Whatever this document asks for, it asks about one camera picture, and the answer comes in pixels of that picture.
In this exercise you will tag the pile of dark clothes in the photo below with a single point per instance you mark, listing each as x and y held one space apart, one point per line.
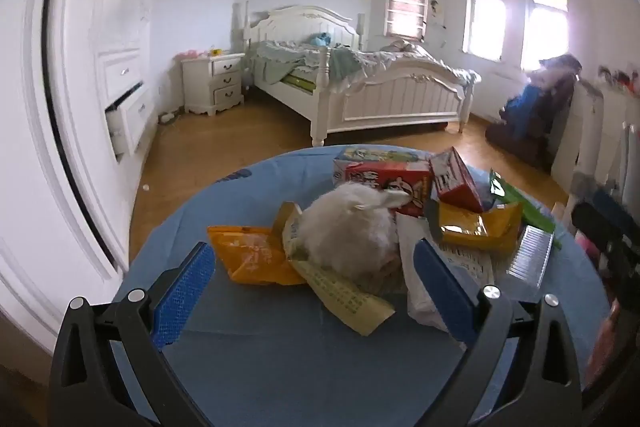
535 117

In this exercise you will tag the white wooden bed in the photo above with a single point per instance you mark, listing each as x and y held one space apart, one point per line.
400 97

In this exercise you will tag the wide window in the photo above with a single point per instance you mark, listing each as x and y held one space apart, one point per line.
545 24

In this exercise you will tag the red milk carton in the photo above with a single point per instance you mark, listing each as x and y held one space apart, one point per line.
370 174

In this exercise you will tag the white nightstand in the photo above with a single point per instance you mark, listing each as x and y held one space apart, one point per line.
215 82

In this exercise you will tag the light green blanket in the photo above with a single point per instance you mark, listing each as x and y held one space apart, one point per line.
280 62

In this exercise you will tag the white wardrobe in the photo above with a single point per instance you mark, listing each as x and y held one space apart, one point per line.
75 107

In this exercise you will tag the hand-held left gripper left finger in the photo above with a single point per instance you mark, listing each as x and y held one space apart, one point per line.
185 292

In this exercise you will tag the orange snack packet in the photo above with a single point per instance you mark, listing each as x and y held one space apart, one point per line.
250 252

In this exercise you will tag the wall sticker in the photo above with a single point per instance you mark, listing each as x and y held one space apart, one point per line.
438 9

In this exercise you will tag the white tissue ball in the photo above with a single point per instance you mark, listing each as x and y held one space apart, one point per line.
350 227

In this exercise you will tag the silver ridged packet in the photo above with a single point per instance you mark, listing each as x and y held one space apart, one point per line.
530 257

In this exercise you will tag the small red box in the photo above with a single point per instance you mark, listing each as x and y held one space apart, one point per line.
452 182

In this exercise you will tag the narrow window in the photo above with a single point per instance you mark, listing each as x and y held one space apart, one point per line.
484 17

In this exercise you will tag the green packet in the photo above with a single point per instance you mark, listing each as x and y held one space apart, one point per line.
525 207

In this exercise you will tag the pale crumpled duvet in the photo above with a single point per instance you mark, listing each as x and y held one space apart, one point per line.
405 49

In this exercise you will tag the blue tablecloth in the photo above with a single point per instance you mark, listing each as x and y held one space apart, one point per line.
280 357

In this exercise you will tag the white plastic wrapper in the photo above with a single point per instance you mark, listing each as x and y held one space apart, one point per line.
415 297

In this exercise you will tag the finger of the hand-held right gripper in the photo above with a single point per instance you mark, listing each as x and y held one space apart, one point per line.
607 237

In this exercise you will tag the yellow printed paper wrapper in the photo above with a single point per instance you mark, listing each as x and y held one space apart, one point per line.
345 297

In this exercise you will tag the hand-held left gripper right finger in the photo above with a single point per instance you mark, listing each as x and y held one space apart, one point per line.
445 292

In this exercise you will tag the yellow crumpled packet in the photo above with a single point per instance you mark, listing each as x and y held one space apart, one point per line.
465 224

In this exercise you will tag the striped window blind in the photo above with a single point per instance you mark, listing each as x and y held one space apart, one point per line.
406 2

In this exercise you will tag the printed white paper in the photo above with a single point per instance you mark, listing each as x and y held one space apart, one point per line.
475 264

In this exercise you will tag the white cabinet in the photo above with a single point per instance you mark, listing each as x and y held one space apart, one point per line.
590 132

